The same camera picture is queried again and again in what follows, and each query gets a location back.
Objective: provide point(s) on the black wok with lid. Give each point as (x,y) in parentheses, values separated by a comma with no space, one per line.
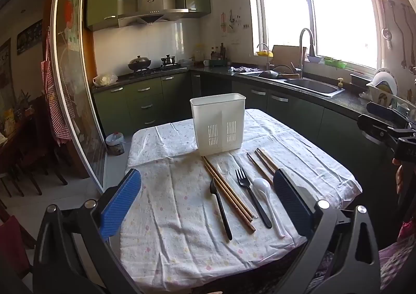
(139,63)

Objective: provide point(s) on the hanging wall utensils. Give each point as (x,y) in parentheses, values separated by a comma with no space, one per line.
(227,22)

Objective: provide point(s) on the dish rack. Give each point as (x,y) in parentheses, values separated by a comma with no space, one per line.
(386,95)

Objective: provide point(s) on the large oil jug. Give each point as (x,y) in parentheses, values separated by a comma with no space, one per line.
(199,53)

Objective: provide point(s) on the green cabinets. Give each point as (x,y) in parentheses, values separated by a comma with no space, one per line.
(143,99)
(100,1)

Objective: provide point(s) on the black plastic fork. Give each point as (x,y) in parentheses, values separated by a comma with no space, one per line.
(252,196)

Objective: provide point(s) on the black plastic spoon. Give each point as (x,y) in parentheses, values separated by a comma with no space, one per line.
(221,209)

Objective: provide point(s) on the green upper cabinets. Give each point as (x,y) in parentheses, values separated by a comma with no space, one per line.
(100,1)

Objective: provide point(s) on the black gas stove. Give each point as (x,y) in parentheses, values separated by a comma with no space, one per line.
(156,70)

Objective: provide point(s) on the white plastic bag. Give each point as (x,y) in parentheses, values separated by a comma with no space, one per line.
(104,80)

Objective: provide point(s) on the yellow plastic basket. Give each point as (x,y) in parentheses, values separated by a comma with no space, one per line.
(264,53)

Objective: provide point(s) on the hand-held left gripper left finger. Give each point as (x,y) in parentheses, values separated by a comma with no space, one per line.
(120,203)

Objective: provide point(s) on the green lower cabinets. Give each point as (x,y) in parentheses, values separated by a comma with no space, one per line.
(143,99)

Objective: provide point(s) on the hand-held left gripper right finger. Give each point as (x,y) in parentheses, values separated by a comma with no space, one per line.
(291,206)

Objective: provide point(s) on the small steel faucet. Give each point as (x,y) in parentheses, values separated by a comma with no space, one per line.
(265,50)

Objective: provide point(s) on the group of condiment bottles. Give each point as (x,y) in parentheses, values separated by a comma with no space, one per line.
(217,53)

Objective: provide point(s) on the purple patterned cloth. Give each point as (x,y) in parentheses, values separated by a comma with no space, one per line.
(398,261)

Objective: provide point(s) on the red checkered apron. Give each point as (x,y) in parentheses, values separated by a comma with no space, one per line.
(52,92)

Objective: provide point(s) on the kitchen window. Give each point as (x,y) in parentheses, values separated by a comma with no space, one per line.
(312,7)

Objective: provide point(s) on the small bowl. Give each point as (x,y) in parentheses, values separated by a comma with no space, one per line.
(314,59)

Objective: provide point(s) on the crumpled rag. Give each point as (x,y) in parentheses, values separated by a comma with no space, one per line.
(242,69)

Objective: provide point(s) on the green plastic baskets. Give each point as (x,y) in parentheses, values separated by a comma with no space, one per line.
(334,62)

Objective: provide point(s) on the white floral tablecloth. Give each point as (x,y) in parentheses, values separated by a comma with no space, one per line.
(175,203)

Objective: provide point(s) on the sliding glass door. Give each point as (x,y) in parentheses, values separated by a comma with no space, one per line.
(74,69)

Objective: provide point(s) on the dark wall picture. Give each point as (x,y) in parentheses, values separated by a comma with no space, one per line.
(29,35)

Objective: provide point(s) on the clear plastic spoon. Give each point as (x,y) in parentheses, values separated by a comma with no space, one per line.
(222,169)
(232,187)

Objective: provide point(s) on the steel sink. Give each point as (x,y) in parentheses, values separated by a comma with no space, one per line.
(312,86)

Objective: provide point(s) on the white plastic spoon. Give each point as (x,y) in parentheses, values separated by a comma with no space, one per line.
(261,186)

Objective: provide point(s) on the tall steel faucet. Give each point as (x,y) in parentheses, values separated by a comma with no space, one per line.
(304,50)

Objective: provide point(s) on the wooden cutting board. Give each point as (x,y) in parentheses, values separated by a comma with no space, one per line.
(286,55)

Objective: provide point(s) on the steel range hood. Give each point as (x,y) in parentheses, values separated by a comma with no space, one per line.
(149,4)

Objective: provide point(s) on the brown wooden chopstick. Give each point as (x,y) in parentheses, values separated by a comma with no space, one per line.
(227,187)
(260,167)
(269,159)
(229,197)
(265,162)

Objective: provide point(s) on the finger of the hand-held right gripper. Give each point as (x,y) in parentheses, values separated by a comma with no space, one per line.
(373,128)
(383,110)

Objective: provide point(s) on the small trash bin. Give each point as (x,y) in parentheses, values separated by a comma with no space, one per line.
(114,142)

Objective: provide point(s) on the white plate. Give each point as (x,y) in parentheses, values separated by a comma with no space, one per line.
(385,81)

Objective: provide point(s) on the dark wooden chair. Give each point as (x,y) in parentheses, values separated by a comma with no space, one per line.
(29,157)

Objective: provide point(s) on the hanging metal strainer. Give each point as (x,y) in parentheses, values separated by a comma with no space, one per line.
(387,35)

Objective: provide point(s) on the hanging metal ladle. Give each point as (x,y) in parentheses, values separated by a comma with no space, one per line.
(403,63)

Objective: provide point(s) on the wall scroll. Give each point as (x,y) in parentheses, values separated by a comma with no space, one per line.
(5,66)

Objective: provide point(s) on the dark stone countertop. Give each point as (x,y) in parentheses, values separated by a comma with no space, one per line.
(344,99)

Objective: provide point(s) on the steel kettle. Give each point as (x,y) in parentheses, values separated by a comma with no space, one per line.
(168,59)

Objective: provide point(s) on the white plastic utensil holder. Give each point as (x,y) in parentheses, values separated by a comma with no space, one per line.
(217,125)

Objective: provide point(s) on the clear plastic container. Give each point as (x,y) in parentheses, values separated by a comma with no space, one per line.
(186,62)

